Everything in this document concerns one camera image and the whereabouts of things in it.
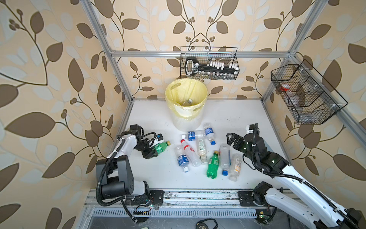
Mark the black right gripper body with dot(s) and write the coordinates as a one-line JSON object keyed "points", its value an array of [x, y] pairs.
{"points": [[250, 156]]}

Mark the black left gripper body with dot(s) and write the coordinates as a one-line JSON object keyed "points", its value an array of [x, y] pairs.
{"points": [[143, 145]]}

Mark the green soda bottle yellow cap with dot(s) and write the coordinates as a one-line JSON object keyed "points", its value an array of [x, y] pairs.
{"points": [[161, 147]]}

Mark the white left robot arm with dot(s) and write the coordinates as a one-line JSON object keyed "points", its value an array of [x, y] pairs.
{"points": [[115, 180]]}

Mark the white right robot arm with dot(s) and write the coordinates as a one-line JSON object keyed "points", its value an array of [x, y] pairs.
{"points": [[315, 209]]}

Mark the white bin yellow bag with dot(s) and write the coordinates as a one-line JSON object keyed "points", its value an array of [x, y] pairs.
{"points": [[186, 118]]}

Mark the clear bottle blue cap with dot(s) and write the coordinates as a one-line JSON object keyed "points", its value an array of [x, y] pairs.
{"points": [[225, 159]]}

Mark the clear bottle yellow label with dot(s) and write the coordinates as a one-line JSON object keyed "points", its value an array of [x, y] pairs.
{"points": [[235, 167]]}

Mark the small bottle blue cap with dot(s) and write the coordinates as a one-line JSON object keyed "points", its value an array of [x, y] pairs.
{"points": [[209, 133]]}

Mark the clear bottle blue label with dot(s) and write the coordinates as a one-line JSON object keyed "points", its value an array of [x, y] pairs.
{"points": [[182, 158]]}

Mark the clear bottle green white label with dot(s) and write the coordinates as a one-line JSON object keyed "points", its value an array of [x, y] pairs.
{"points": [[201, 149]]}

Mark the green soda bottle upright-lying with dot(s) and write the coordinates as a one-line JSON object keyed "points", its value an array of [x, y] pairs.
{"points": [[213, 165]]}

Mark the clear bottle red cap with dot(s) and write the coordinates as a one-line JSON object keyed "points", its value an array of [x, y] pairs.
{"points": [[192, 155]]}

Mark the small bottle blue label lying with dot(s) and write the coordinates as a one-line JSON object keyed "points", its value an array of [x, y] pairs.
{"points": [[193, 135]]}

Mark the black round object bottom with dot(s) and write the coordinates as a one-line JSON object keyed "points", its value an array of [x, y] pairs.
{"points": [[202, 224]]}

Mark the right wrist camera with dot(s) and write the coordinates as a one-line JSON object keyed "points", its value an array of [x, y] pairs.
{"points": [[253, 129]]}

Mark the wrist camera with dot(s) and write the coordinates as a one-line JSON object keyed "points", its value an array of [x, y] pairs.
{"points": [[253, 129], [158, 139]]}

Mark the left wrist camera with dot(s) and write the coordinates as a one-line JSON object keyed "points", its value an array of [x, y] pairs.
{"points": [[158, 139]]}

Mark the black wire basket right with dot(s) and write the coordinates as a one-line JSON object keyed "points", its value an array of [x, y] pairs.
{"points": [[312, 99]]}

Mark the black wire basket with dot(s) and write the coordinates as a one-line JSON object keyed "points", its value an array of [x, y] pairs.
{"points": [[312, 99], [221, 54]]}

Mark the black wire basket back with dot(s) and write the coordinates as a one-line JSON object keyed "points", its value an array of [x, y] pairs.
{"points": [[221, 54]]}

